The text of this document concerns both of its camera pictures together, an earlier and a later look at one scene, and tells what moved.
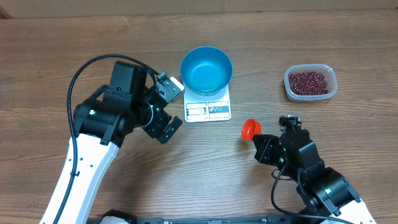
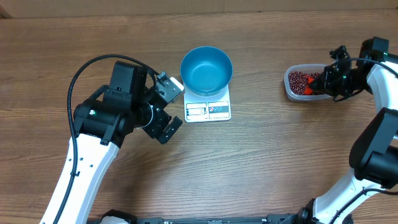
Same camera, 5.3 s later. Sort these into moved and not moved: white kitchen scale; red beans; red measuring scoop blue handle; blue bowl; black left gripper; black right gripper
Moved: black right gripper; red measuring scoop blue handle
Not moved: red beans; black left gripper; blue bowl; white kitchen scale
